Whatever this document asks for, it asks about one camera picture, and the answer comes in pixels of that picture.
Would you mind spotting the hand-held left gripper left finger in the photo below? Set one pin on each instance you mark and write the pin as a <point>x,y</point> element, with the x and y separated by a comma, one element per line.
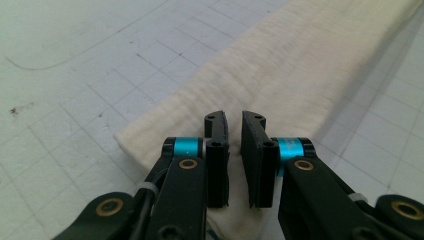
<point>217,166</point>

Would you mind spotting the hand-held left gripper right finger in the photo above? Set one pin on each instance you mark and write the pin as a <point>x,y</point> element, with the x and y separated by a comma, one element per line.
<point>261,173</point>

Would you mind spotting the cream printed cloth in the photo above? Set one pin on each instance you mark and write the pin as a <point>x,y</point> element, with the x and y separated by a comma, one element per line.
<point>283,66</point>

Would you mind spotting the white grid mat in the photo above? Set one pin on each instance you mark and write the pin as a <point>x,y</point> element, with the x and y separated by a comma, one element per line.
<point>66,100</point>

